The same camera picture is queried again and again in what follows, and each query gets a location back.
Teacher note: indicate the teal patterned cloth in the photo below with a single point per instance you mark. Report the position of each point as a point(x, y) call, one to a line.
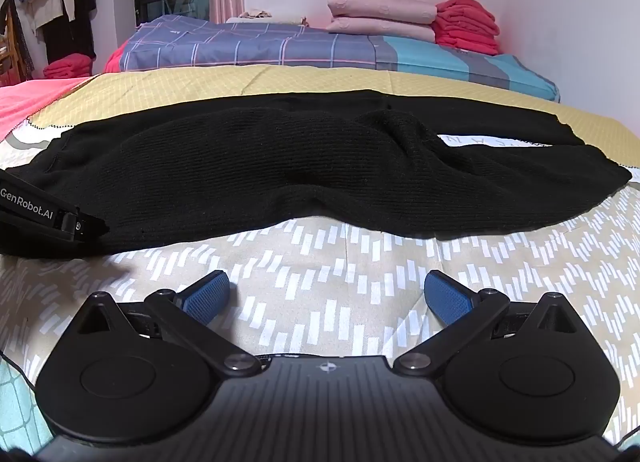
point(20, 407)

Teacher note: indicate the blue plaid quilt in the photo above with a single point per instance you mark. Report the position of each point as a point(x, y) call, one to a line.
point(225, 46)

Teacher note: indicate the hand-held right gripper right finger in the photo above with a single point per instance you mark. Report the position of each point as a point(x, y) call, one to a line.
point(447, 297)

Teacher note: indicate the red cloth heap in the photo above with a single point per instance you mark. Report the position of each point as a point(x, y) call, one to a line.
point(67, 66)

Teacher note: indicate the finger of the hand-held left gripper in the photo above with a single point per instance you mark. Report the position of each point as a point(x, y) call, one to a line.
point(82, 228)

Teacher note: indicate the wooden chair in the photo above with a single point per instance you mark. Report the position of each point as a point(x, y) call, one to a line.
point(7, 61)

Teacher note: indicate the teal grey striped sheet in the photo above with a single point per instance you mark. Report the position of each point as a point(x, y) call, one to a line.
point(435, 59)

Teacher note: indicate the beige white-dash patterned blanket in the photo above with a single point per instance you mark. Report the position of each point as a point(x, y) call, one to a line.
point(325, 267)

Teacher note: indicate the pink blanket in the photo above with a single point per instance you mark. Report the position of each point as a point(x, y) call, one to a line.
point(25, 101)

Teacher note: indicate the pink folded pillow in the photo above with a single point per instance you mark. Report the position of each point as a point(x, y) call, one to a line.
point(380, 6)
point(380, 30)

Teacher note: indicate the stack of red folded clothes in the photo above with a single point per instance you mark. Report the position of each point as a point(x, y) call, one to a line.
point(467, 26)

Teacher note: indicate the yellow quilted blanket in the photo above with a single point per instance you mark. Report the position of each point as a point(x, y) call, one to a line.
point(200, 84)

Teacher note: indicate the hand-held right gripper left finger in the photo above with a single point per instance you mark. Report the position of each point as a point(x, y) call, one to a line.
point(207, 297)

